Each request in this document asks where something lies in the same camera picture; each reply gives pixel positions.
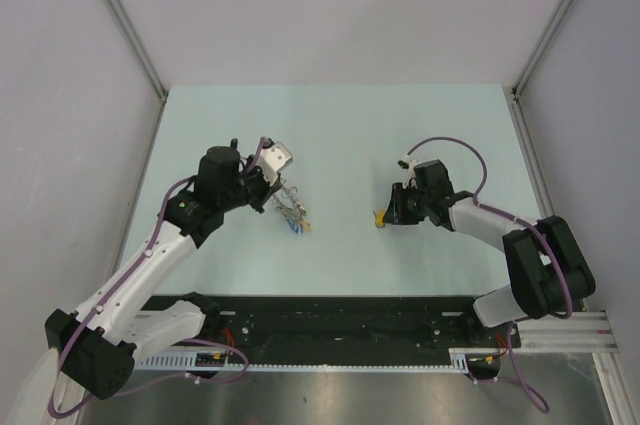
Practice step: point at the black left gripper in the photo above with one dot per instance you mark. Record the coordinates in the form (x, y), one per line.
(266, 190)

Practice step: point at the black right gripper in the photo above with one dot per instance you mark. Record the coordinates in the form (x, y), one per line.
(396, 213)

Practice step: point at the yellow plastic key tag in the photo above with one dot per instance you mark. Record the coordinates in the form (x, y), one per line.
(379, 219)

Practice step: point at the steel disc keyring holder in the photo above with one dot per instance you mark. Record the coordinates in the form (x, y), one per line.
(286, 202)

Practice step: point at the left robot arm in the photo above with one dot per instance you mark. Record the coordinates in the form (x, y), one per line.
(100, 341)

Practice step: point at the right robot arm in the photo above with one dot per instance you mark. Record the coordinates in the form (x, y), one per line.
(547, 270)

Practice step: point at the aluminium front crossbar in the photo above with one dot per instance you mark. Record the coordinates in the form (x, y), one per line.
(584, 332)

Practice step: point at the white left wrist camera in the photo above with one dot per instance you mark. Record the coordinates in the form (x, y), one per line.
(273, 158)

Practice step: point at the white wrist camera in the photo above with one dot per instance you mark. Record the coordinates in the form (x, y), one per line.
(408, 164)
(273, 158)

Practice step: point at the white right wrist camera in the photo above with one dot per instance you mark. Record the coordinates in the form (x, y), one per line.
(408, 164)

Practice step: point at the aluminium frame rail left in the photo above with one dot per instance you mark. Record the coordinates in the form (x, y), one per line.
(139, 180)

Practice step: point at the aluminium frame rail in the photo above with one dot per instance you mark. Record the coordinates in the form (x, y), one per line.
(139, 180)
(532, 161)

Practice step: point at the aluminium frame rail right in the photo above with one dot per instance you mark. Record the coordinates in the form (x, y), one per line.
(532, 161)

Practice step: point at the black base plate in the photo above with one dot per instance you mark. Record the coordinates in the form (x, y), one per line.
(337, 330)

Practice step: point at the white slotted cable duct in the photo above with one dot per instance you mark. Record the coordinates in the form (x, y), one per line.
(202, 360)

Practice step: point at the aluminium frame post left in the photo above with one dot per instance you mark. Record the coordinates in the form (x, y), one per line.
(134, 42)

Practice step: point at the aluminium frame post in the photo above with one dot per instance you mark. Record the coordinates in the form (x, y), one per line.
(551, 29)
(134, 42)

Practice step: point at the aluminium frame post right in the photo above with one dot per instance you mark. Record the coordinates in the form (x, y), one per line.
(551, 29)

